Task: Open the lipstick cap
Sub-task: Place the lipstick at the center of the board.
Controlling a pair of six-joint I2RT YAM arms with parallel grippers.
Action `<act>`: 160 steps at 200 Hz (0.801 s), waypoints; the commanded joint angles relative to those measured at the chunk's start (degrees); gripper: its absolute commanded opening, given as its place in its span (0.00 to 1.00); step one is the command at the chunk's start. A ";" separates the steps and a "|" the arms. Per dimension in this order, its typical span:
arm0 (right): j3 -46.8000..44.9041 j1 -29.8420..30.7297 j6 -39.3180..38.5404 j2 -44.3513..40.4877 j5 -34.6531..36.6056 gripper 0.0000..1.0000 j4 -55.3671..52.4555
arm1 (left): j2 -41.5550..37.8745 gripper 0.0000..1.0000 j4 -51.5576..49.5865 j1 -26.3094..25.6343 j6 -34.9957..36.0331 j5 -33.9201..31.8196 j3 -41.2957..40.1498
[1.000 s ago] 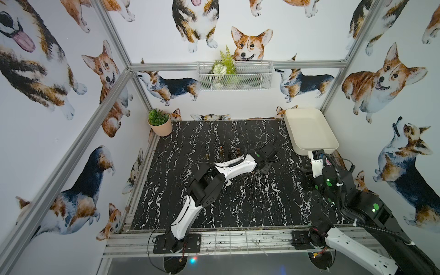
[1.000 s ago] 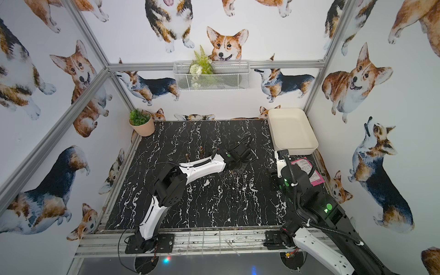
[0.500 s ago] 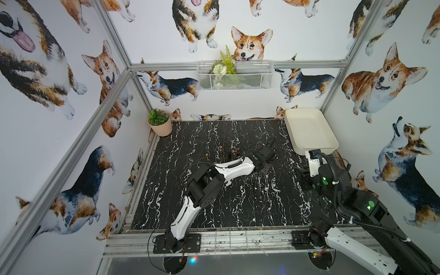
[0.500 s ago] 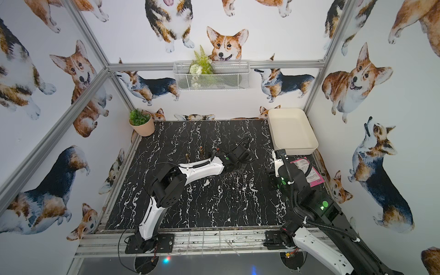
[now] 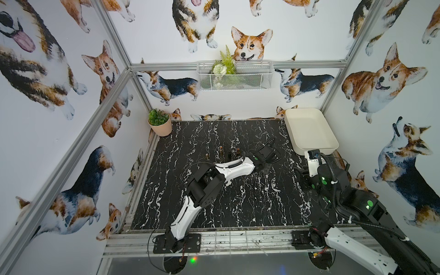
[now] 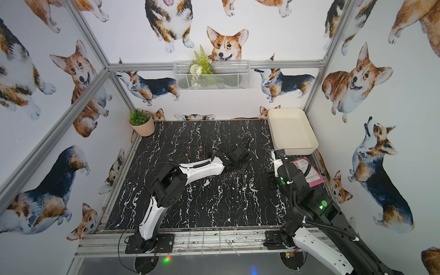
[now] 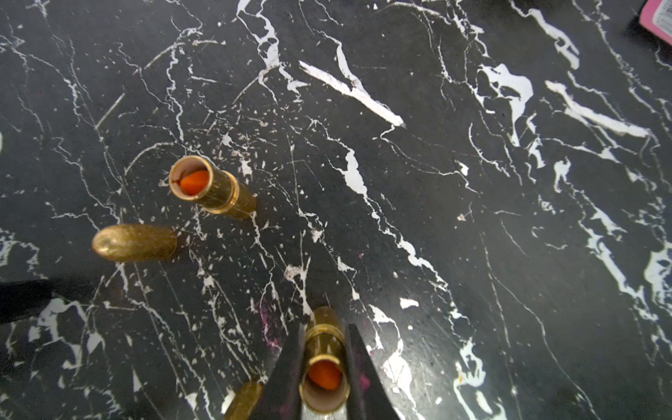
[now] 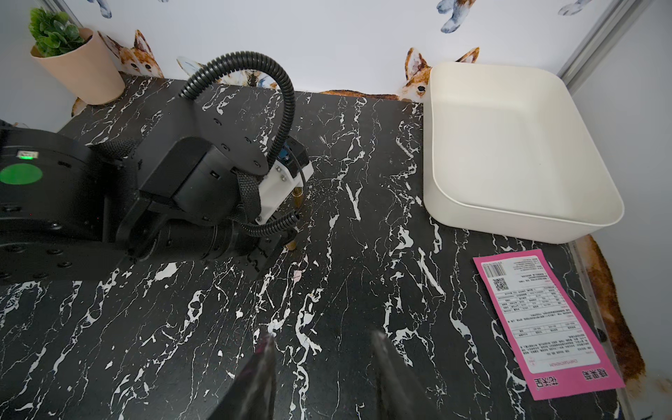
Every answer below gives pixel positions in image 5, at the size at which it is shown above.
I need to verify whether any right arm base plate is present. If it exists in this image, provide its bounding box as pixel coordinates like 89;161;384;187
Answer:
291;229;332;250

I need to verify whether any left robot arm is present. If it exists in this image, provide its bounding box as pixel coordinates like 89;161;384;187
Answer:
166;137;281;242

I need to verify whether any cream rectangular tray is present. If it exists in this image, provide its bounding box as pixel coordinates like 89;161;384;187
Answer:
284;108;339;156

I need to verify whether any potted green plant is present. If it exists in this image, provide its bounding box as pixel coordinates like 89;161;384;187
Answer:
148;109;172;137

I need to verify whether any white wire basket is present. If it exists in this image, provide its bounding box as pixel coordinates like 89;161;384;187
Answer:
197;61;275;91

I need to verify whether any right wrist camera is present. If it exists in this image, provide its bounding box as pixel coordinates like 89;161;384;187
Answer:
305;149;322;178

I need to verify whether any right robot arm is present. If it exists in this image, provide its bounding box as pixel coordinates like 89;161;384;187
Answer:
294;162;440;275

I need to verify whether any green fern with white flower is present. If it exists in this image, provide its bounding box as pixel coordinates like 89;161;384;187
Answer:
211;46;237;89

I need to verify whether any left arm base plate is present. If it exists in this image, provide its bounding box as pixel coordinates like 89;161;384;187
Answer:
153;234;202;254

